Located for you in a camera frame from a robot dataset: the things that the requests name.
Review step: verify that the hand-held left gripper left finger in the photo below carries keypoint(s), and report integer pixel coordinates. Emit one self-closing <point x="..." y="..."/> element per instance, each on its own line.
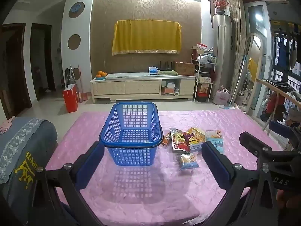
<point x="90" y="164"/>

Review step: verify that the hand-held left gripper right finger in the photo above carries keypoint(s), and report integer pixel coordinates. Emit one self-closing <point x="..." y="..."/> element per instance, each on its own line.
<point x="216" y="164"/>

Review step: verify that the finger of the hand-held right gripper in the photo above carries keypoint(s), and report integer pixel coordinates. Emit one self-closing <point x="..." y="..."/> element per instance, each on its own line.
<point x="256" y="147"/>
<point x="281" y="129"/>

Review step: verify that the blue white snack packet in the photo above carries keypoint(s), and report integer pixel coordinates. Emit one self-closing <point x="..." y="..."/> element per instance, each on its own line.
<point x="196" y="147"/>

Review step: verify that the pale blue cartoon snack packet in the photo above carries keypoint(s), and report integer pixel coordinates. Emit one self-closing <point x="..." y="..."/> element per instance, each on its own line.
<point x="214" y="136"/>

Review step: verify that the small pale blue snack packet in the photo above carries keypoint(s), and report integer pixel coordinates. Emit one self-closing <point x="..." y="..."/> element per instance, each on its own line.
<point x="188" y="161"/>

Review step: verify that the yellow chip packet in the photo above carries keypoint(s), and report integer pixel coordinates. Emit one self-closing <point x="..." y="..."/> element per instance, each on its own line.
<point x="197" y="134"/>

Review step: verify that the silver red yellow snack packet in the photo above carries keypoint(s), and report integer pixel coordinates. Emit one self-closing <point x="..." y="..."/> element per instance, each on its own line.
<point x="178" y="143"/>

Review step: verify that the blue plastic basket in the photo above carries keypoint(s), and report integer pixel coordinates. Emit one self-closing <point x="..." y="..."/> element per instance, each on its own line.
<point x="131" y="134"/>

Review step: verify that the orange snack bar packet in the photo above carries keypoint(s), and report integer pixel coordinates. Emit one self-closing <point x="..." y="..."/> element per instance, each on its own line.
<point x="166" y="139"/>

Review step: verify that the person's right hand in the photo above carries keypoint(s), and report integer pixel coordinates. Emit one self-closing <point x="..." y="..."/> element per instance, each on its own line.
<point x="288" y="199"/>

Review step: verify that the red garment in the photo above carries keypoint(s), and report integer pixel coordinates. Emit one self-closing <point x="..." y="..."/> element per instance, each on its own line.
<point x="276" y="106"/>

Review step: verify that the wooden drying rack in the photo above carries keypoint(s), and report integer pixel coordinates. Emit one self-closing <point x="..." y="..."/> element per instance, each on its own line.
<point x="282" y="91"/>

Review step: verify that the pink bag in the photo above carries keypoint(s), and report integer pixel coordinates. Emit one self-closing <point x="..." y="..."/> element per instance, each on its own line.
<point x="223" y="97"/>

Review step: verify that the arched standing mirror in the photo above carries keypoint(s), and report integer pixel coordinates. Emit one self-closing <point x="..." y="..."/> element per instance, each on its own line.
<point x="254" y="75"/>

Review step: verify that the red paper bag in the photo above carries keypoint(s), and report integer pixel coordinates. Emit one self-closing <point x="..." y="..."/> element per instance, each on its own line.
<point x="70" y="98"/>

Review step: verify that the grey lace-trimmed cushion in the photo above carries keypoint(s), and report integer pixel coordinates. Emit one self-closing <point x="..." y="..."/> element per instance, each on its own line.
<point x="25" y="136"/>

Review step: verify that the dark cloth yellow print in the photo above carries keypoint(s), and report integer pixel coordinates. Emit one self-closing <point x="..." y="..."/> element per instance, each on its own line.
<point x="22" y="183"/>

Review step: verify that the hanging clothes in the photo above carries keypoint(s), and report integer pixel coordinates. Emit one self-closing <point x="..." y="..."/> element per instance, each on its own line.
<point x="288" y="49"/>

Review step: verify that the white paper roll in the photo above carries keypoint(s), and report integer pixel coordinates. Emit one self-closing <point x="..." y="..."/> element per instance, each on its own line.
<point x="176" y="94"/>

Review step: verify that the white metal shelf rack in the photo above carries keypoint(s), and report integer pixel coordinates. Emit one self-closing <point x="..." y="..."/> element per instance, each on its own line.
<point x="204" y="75"/>

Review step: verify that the plate of oranges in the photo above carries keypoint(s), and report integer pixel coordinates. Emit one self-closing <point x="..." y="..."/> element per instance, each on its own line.
<point x="101" y="74"/>

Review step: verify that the boxes in cabinet shelf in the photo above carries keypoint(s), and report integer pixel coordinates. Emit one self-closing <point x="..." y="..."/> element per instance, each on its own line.
<point x="168" y="87"/>

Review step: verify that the beige television cabinet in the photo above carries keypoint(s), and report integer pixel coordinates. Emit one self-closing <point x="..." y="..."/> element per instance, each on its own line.
<point x="141" y="87"/>

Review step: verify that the pink cloth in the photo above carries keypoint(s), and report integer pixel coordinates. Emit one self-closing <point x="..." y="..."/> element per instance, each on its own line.
<point x="6" y="125"/>

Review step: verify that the silver tower air conditioner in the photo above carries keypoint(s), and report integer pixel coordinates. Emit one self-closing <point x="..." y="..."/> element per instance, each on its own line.
<point x="223" y="51"/>

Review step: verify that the patterned curtain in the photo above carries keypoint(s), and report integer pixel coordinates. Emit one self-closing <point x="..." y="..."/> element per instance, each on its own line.
<point x="236" y="40"/>

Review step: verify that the brown cardboard box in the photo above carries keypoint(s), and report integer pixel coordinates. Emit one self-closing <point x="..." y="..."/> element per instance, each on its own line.
<point x="184" y="68"/>

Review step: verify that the green folded cloth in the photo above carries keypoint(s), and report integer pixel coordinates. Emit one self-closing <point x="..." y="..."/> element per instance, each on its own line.
<point x="167" y="72"/>

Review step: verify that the black router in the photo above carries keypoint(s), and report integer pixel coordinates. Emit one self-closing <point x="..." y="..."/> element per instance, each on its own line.
<point x="166" y="67"/>

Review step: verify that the blue tissue box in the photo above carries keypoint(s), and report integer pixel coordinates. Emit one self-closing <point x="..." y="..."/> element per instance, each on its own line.
<point x="152" y="70"/>

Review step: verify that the red white box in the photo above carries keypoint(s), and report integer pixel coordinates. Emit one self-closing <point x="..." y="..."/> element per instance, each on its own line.
<point x="201" y="47"/>

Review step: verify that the dark wooden door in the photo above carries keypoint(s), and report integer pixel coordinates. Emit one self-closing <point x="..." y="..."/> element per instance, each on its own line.
<point x="14" y="70"/>
<point x="43" y="61"/>

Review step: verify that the vase with red flowers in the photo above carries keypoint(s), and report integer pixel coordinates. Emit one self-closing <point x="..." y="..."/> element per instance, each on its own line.
<point x="220" y="4"/>

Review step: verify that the yellow cloth cover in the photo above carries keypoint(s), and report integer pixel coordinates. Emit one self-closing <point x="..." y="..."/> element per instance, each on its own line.
<point x="147" y="36"/>

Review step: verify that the round brown wall decor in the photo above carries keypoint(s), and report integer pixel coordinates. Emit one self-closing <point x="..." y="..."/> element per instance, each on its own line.
<point x="74" y="42"/>
<point x="77" y="73"/>

